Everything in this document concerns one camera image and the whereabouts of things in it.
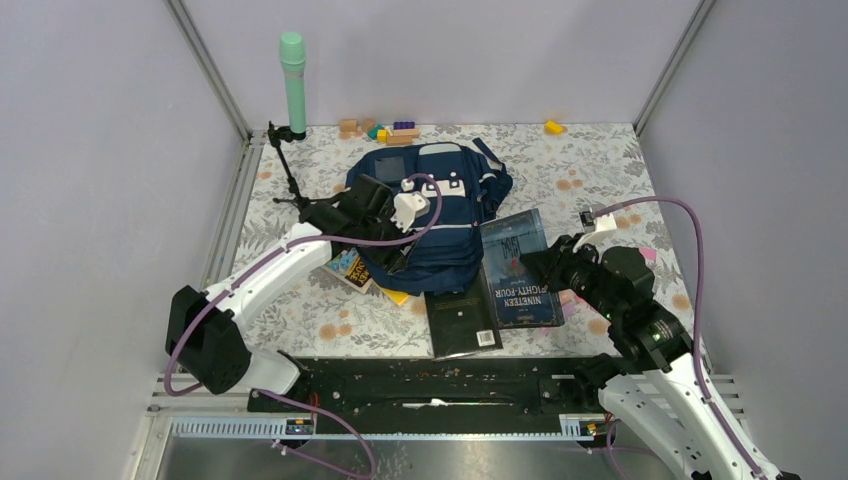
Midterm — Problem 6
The long wooden block front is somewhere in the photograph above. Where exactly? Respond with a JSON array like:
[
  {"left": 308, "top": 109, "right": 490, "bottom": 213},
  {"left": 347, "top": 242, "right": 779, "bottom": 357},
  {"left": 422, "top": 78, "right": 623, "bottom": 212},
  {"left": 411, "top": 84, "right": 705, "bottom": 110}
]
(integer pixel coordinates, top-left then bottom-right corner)
[{"left": 385, "top": 135, "right": 415, "bottom": 146}]

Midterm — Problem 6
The green microphone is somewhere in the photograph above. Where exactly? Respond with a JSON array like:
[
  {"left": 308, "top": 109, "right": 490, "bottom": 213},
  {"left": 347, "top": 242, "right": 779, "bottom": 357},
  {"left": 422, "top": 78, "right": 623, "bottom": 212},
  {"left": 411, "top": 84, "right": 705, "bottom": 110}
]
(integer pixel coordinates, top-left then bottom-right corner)
[{"left": 279, "top": 32, "right": 307, "bottom": 140}]

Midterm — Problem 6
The long wooden block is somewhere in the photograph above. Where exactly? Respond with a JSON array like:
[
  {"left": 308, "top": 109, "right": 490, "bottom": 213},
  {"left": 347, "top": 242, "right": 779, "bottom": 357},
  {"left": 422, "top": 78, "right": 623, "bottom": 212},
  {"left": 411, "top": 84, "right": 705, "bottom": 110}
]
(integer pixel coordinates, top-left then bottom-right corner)
[
  {"left": 392, "top": 128, "right": 420, "bottom": 138},
  {"left": 385, "top": 135, "right": 415, "bottom": 146}
]

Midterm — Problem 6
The purple studded toy brick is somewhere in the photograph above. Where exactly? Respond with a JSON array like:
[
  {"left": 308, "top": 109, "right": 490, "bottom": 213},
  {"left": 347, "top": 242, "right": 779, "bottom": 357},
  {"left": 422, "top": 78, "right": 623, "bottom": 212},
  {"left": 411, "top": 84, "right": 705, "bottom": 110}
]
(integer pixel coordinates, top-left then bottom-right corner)
[{"left": 393, "top": 121, "right": 416, "bottom": 130}]

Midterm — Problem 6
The slotted metal cable rail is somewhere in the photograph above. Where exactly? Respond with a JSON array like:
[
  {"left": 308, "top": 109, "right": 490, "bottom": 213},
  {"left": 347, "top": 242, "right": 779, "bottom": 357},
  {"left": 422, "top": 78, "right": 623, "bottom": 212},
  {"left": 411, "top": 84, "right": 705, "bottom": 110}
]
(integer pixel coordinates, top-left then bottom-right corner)
[{"left": 171, "top": 408, "right": 608, "bottom": 441}]

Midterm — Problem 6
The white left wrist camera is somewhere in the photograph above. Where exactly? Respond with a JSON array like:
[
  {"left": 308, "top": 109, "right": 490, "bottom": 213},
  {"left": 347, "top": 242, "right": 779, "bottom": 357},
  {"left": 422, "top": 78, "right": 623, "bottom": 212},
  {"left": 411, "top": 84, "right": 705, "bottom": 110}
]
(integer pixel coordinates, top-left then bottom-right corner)
[{"left": 390, "top": 191, "right": 430, "bottom": 233}]

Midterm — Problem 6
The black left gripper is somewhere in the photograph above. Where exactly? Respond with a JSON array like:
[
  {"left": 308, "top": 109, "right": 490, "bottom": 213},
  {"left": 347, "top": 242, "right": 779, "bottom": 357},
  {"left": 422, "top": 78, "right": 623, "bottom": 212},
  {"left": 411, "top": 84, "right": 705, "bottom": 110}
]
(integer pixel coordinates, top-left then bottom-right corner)
[{"left": 359, "top": 203, "right": 420, "bottom": 273}]

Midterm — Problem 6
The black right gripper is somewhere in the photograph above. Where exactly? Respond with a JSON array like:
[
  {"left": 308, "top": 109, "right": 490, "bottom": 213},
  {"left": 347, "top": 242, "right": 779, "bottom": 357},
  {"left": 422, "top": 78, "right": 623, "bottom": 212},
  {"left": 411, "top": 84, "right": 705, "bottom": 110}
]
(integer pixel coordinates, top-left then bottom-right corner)
[{"left": 519, "top": 232, "right": 622, "bottom": 322}]

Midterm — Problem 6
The yellow book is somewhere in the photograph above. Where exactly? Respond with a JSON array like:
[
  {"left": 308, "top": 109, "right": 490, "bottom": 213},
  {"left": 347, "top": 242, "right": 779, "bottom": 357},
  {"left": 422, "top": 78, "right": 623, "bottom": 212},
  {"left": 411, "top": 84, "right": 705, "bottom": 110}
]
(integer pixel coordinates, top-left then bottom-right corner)
[{"left": 381, "top": 287, "right": 411, "bottom": 306}]

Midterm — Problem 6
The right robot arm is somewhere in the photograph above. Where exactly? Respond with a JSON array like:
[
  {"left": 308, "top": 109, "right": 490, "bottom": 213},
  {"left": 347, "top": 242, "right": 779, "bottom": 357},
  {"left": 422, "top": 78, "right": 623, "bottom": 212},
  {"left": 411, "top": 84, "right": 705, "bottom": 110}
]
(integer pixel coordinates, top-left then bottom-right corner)
[{"left": 520, "top": 235, "right": 794, "bottom": 479}]

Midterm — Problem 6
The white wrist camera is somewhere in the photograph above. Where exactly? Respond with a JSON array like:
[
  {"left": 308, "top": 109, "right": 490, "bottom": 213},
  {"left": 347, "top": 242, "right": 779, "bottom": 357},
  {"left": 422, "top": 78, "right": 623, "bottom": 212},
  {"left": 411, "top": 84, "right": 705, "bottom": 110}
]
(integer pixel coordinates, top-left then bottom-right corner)
[
  {"left": 572, "top": 211, "right": 618, "bottom": 253},
  {"left": 390, "top": 191, "right": 430, "bottom": 233}
]

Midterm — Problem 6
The dark blue hardcover book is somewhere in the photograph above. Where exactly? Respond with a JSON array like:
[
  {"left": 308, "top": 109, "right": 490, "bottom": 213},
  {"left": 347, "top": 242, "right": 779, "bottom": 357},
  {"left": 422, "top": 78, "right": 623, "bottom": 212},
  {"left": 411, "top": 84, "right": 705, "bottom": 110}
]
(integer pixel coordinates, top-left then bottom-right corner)
[{"left": 480, "top": 209, "right": 564, "bottom": 330}]

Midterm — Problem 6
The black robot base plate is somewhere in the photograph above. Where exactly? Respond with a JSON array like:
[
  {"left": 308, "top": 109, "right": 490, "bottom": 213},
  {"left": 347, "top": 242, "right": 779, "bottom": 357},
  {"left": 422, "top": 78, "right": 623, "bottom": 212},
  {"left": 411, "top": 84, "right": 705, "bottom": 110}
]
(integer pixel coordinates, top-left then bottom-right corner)
[{"left": 287, "top": 357, "right": 608, "bottom": 421}]

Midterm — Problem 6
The pink box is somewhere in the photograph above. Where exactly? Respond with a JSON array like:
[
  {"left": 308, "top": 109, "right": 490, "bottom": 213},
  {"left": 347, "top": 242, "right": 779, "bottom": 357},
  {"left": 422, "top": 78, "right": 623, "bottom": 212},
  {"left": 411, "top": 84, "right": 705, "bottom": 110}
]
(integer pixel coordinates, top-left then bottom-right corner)
[{"left": 639, "top": 247, "right": 658, "bottom": 262}]

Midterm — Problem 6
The long wooden block rear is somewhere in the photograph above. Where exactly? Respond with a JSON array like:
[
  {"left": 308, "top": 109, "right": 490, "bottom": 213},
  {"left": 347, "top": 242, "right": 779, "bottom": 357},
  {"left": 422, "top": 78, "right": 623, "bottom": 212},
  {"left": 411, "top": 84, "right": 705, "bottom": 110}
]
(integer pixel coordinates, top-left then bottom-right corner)
[{"left": 392, "top": 128, "right": 420, "bottom": 138}]

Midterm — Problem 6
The teal toy block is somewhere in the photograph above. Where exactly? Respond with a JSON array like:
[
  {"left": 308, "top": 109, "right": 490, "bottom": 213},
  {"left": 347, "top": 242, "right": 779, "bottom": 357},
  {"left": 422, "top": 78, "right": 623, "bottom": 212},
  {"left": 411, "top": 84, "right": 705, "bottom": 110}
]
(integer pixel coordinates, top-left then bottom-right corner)
[{"left": 367, "top": 124, "right": 385, "bottom": 140}]

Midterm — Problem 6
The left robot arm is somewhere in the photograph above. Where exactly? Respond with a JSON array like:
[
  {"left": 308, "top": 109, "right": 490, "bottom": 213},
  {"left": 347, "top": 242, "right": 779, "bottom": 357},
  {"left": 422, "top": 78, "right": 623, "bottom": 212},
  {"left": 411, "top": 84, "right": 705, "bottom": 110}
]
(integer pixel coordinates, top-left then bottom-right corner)
[{"left": 164, "top": 174, "right": 440, "bottom": 411}]

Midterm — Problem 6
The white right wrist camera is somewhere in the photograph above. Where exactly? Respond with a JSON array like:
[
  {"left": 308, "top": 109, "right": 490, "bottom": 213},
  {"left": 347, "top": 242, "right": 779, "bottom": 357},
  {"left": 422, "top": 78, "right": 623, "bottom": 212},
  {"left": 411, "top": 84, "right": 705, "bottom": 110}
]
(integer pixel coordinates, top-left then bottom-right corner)
[{"left": 572, "top": 211, "right": 618, "bottom": 253}]

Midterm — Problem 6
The black tripod stand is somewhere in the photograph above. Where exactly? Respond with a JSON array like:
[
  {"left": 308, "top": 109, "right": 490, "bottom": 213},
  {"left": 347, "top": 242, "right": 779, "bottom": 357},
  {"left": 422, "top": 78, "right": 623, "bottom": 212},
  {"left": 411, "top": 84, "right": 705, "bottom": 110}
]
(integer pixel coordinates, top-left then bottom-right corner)
[{"left": 266, "top": 121, "right": 344, "bottom": 211}]

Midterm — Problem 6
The yellow block far right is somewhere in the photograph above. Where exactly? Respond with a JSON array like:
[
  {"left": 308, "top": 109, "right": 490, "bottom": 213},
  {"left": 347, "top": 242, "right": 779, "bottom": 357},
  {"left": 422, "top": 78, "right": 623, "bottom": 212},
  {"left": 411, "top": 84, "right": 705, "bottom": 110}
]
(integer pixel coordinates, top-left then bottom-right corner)
[{"left": 543, "top": 120, "right": 566, "bottom": 135}]

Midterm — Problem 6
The colourful treehouse storey book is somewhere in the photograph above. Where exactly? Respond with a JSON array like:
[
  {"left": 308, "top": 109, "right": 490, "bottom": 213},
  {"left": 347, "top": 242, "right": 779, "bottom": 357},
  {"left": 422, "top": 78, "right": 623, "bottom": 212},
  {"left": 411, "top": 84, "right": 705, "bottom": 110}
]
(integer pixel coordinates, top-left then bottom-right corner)
[{"left": 323, "top": 248, "right": 373, "bottom": 293}]

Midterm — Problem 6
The black notebook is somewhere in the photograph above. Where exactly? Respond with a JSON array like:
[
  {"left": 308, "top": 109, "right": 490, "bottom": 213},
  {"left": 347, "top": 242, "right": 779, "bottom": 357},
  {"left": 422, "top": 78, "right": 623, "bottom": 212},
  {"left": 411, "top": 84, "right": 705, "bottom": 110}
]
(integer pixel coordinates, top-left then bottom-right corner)
[{"left": 424, "top": 271, "right": 503, "bottom": 361}]

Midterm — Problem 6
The navy blue student backpack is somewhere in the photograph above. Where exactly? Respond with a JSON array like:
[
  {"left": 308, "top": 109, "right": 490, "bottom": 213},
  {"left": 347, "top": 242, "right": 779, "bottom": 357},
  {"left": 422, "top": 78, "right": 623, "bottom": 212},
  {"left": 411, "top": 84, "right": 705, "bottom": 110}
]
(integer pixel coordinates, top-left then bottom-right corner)
[{"left": 345, "top": 138, "right": 513, "bottom": 296}]

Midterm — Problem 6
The light wooden cube block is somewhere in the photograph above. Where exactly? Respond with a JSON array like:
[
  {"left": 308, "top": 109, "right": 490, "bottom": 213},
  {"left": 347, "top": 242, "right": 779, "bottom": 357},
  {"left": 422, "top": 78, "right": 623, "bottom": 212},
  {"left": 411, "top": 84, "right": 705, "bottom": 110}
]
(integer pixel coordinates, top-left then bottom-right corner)
[{"left": 338, "top": 119, "right": 358, "bottom": 133}]

